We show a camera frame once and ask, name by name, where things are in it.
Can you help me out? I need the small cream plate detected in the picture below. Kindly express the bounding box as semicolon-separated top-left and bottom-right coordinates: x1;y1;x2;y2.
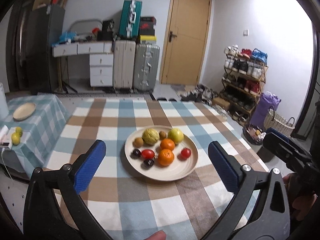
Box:
12;102;36;121

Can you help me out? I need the teal suitcase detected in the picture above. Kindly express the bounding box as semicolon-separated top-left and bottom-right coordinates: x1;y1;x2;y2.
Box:
119;0;143;38

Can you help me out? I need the white humidifier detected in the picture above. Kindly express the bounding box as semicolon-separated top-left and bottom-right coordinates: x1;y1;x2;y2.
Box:
0;83;9;120

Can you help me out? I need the brown kiwi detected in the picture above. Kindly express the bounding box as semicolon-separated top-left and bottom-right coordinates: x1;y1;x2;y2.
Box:
159;131;167;140
133;137;144;148

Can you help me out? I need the large cream plate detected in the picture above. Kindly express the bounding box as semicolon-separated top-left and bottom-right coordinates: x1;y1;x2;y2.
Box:
124;126;199;181

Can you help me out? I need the brown kiwi right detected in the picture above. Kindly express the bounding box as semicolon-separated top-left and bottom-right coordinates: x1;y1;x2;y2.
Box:
159;131;167;140

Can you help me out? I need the dark plum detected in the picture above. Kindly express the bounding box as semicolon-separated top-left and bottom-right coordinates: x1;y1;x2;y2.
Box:
131;148;141;158
143;158;155;168

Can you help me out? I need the bumpy yellow-green citrus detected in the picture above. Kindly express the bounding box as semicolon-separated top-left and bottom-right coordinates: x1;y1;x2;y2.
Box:
142;128;160;145

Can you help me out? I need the green lemon on side table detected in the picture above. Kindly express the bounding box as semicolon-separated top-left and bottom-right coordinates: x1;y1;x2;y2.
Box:
11;132;21;145

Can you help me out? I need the red tomato round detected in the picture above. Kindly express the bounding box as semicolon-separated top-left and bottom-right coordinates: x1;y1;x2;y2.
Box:
180;148;191;159

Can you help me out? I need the purple bag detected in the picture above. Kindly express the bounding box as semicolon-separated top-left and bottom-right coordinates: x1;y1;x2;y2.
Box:
249;92;281;129

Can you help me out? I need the silver suitcase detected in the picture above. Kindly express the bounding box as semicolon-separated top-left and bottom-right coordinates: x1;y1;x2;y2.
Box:
133;43;160;92

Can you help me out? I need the brown kiwi left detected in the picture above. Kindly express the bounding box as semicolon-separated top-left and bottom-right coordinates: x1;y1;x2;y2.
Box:
133;137;144;148

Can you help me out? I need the orange mandarin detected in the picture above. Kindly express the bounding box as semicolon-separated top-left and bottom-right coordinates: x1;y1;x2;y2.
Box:
160;138;175;151
157;150;175;166

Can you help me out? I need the dark plum upper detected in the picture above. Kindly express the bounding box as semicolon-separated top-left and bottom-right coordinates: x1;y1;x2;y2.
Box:
131;148;141;158

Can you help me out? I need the teal checkered side tablecloth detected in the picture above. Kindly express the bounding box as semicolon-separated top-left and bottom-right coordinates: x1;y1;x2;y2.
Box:
1;94;71;176

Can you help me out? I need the yellow black shoebox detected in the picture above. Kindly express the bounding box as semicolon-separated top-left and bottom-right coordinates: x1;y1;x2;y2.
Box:
138;35;157;44

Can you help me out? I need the white drawer desk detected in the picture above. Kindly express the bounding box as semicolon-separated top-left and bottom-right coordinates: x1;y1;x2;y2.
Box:
53;41;113;88

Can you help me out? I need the white power bank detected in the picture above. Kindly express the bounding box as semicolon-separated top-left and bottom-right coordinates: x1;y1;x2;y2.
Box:
0;125;16;150

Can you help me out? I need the brown blue checkered tablecloth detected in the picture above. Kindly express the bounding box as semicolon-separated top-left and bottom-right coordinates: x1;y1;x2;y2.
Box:
45;99;267;239

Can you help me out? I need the red tomato oblong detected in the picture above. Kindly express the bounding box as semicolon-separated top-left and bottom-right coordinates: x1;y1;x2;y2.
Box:
141;149;155;159

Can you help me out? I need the woven basket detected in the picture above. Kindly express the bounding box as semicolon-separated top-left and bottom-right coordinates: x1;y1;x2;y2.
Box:
264;106;295;137

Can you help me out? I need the wooden door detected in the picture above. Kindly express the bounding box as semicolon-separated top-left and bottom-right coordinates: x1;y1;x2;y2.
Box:
159;0;212;85

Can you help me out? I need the dark plum lower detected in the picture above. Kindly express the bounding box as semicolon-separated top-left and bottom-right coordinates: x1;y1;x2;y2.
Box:
143;158;155;168

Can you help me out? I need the black refrigerator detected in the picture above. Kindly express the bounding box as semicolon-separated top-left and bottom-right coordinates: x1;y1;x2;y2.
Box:
5;4;65;94

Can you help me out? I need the beige suitcase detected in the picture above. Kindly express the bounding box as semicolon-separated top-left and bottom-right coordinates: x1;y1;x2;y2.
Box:
113;40;136;89

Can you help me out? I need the operator hand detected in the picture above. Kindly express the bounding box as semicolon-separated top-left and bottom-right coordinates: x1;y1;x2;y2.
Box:
145;230;167;240

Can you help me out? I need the wooden shoe rack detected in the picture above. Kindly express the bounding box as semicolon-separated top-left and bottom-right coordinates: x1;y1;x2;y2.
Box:
219;44;268;126

